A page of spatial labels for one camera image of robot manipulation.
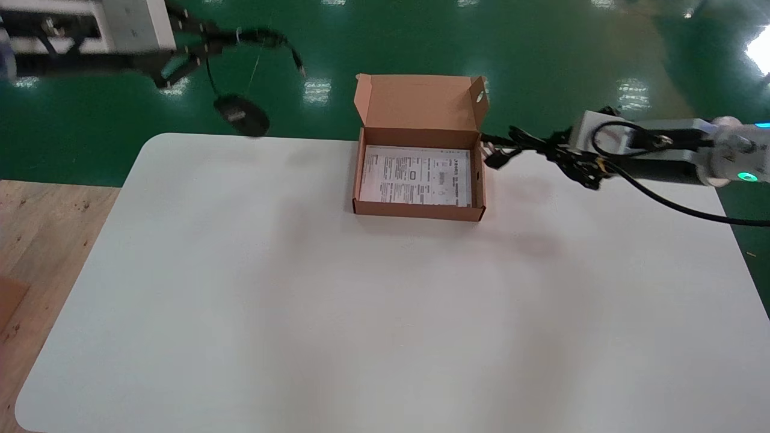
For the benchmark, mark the brown cardboard storage box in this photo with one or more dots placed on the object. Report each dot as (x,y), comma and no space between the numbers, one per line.
(418,102)

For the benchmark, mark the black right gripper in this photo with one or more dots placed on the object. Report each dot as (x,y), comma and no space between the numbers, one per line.
(589,171)

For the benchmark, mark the white printed instruction sheet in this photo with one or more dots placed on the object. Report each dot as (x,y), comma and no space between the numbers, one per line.
(415,177)

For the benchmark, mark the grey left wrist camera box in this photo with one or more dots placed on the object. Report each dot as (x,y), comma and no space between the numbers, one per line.
(135,24)

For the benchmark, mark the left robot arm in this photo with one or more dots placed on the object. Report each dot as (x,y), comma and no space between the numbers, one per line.
(48,42)

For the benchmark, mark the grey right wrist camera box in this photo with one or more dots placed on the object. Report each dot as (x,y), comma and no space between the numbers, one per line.
(586,129)

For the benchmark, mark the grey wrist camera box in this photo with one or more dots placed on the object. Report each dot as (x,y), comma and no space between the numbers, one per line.
(586,129)
(135,24)

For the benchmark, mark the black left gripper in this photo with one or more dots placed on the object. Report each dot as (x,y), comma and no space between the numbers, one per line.
(150,63)

